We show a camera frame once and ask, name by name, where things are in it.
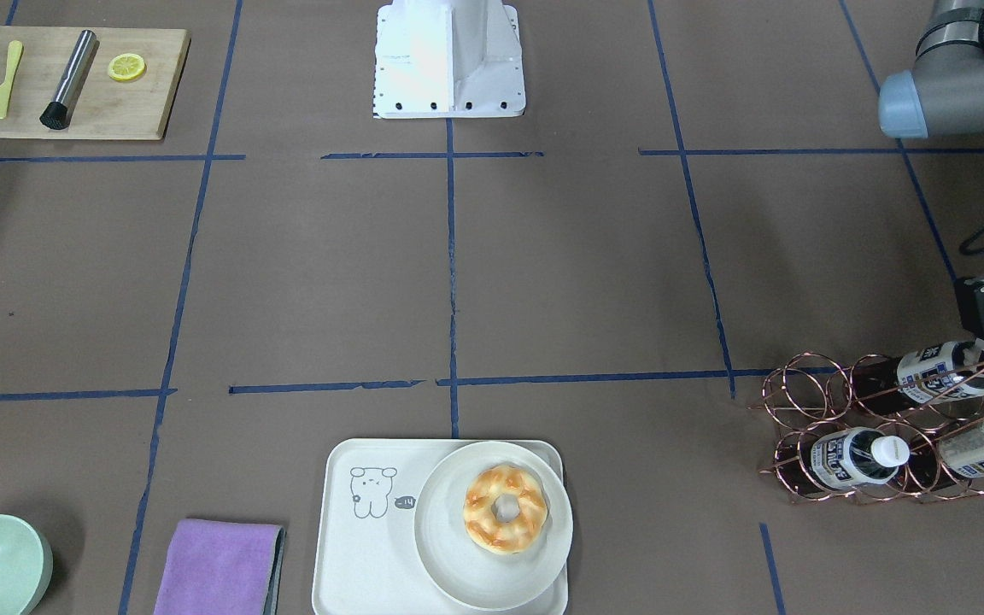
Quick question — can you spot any rear tea bottle in rack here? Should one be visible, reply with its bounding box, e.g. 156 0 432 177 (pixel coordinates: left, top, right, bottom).
907 418 984 490

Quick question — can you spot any tea bottle in rack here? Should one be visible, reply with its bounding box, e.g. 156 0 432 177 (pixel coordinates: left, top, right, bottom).
776 427 912 499
907 418 984 490

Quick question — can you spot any wooden cutting board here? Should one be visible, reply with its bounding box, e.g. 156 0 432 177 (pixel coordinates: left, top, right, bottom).
0 25 191 141

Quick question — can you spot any copper wire bottle rack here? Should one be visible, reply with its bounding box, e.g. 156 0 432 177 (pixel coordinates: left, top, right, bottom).
749 353 984 505

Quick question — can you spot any lemon slice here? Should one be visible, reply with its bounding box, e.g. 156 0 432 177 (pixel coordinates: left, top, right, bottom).
107 52 148 82

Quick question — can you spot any tea bottle white cap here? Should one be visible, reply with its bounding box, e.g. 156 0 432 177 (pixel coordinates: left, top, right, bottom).
852 340 984 416

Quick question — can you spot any front tea bottle in rack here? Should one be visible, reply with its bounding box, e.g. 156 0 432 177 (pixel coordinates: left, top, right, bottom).
776 427 912 499

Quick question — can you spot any cream serving tray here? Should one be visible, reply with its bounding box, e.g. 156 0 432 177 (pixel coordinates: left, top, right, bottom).
312 437 573 614

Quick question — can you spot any metal muddler black tip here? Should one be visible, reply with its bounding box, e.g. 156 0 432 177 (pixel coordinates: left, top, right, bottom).
39 30 99 130

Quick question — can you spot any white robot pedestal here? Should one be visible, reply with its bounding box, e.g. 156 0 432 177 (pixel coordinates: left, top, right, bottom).
372 1 527 120

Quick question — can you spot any cream round plate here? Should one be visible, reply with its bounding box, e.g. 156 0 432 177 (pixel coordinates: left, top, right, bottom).
413 441 573 612

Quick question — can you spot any glazed donut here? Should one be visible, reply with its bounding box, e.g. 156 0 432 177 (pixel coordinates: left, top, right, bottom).
462 465 549 555

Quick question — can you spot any purple folded cloth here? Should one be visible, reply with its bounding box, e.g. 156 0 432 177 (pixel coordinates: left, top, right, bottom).
154 518 286 614

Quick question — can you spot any yellow plastic knife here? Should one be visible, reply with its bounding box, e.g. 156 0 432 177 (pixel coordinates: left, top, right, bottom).
0 40 24 120

